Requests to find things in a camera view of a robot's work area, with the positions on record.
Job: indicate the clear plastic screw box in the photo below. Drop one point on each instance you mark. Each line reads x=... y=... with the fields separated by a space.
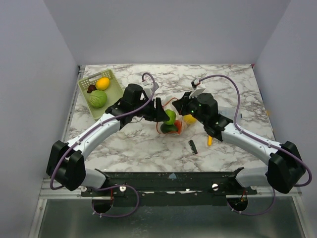
x=229 y=112

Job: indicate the peach toy fruit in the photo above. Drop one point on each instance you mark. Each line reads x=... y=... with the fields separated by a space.
x=178 y=124

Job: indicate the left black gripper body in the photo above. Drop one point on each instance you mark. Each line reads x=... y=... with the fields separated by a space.
x=147 y=111

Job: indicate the yellow toy lemon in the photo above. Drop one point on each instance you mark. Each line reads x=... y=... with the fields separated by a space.
x=189 y=119

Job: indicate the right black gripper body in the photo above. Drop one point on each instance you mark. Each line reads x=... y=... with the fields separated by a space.
x=184 y=104

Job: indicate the yellow handle screwdriver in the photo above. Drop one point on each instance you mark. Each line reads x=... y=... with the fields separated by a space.
x=209 y=140

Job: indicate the green toy cabbage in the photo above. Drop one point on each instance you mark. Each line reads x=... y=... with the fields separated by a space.
x=98 y=99

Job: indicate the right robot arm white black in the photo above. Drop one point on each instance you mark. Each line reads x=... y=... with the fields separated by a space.
x=282 y=168

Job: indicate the black bit holder strip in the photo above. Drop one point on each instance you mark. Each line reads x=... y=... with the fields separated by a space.
x=193 y=147

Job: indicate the dark red toy fruit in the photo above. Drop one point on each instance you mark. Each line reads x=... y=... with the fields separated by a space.
x=91 y=88

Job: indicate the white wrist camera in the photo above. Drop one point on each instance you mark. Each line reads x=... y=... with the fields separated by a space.
x=149 y=89
x=198 y=88

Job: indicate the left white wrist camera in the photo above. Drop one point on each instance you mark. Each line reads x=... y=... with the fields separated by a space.
x=149 y=89

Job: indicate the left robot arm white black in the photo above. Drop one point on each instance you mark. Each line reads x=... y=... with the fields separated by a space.
x=67 y=159

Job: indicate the orange toy fruit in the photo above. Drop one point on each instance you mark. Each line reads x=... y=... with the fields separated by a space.
x=102 y=84

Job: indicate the green plastic basket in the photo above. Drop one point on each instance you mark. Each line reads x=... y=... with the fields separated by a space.
x=114 y=91

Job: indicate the clear zip top bag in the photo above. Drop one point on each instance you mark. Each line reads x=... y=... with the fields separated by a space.
x=167 y=104

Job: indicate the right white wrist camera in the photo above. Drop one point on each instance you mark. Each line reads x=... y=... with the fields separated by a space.
x=198 y=88

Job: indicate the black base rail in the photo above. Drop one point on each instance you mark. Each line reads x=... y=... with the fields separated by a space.
x=168 y=189

